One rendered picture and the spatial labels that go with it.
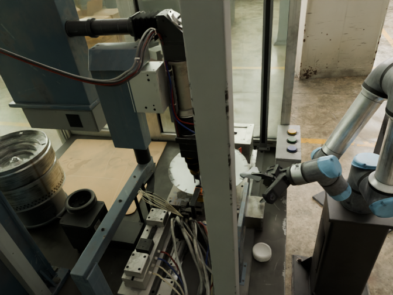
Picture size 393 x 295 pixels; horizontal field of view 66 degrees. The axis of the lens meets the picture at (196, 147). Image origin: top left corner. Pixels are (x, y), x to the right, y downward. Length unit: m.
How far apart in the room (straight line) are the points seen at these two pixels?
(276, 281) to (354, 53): 3.58
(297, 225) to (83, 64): 1.79
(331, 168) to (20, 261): 1.00
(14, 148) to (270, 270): 1.17
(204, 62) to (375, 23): 4.08
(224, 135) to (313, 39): 3.86
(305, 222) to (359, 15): 2.70
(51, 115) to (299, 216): 1.80
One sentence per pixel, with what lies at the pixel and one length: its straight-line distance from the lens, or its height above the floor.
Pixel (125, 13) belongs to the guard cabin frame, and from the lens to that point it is 1.57.
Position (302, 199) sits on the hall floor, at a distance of 2.48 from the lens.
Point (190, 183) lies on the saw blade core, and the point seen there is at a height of 0.95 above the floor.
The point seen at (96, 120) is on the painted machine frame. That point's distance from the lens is 1.06.
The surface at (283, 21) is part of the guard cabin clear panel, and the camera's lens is 1.43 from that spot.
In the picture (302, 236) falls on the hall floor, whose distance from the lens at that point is 2.25.
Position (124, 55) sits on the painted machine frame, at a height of 1.51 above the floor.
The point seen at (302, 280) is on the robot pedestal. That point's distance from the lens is 2.05.
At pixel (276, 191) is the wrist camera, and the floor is 0.98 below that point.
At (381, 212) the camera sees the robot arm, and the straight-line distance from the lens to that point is 1.24.
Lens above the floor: 1.75
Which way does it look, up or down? 36 degrees down
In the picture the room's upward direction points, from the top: 7 degrees counter-clockwise
